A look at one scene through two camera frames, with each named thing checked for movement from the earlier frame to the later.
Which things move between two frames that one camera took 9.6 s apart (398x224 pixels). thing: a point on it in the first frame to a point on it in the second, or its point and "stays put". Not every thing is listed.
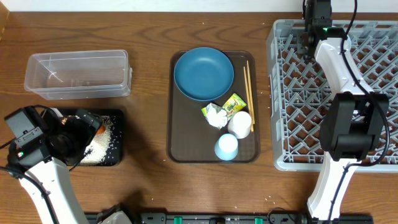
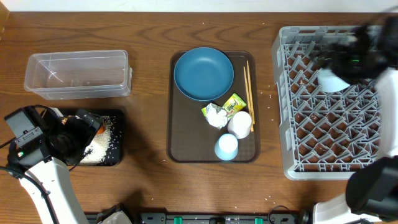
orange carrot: (101, 130) stays put
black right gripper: (300, 38) to (329, 60)
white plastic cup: (240, 124) stays put
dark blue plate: (203, 73) stays put
